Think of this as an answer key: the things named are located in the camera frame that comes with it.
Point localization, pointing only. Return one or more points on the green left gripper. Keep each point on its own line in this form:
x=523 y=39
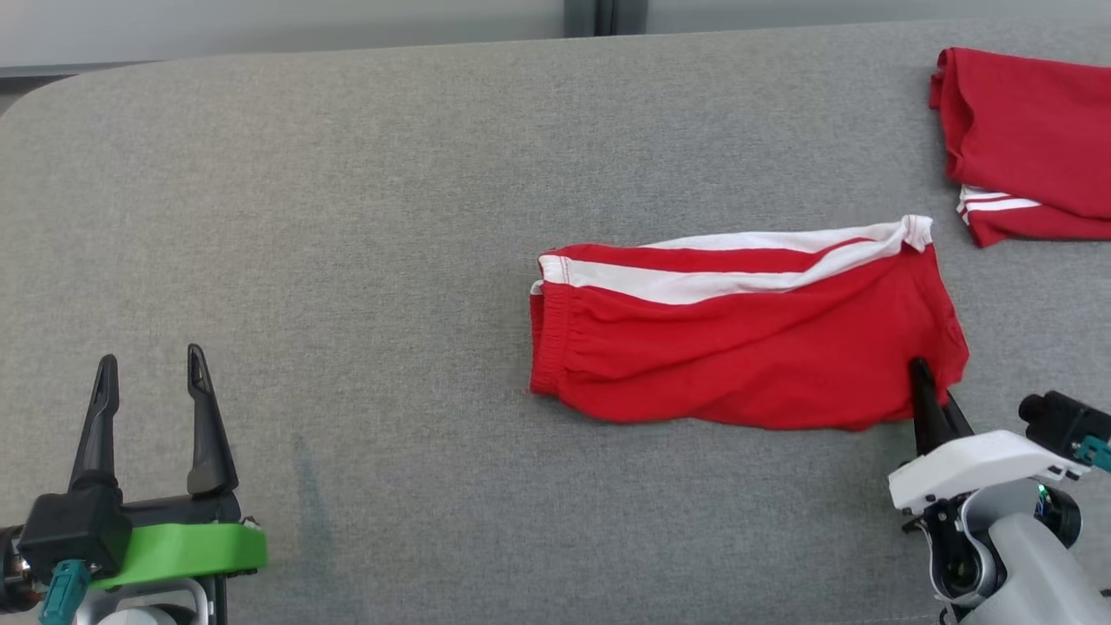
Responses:
x=191 y=551

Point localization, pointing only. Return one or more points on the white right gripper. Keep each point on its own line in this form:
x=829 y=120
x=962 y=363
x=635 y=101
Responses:
x=972 y=464

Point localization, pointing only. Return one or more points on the red shorts with white stripes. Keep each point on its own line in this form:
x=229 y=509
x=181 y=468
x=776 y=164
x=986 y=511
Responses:
x=738 y=347

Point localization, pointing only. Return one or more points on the red jersey with white sleeves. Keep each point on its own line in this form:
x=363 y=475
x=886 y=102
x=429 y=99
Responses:
x=1033 y=130

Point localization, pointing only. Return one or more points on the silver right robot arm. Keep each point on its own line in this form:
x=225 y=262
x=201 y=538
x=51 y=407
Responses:
x=1024 y=573

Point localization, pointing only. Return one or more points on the grey fabric sofa seat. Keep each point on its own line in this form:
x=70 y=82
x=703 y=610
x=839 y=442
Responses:
x=391 y=260

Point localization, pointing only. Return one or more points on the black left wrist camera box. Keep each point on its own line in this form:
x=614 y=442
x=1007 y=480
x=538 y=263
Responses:
x=74 y=529

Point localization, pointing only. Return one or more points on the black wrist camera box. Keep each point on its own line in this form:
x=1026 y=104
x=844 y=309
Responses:
x=74 y=529
x=1063 y=421

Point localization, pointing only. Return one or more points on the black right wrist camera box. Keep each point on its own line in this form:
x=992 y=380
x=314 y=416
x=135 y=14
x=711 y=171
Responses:
x=1063 y=421

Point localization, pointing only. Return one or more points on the grey rounded post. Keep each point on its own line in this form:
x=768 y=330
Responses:
x=580 y=16
x=629 y=16

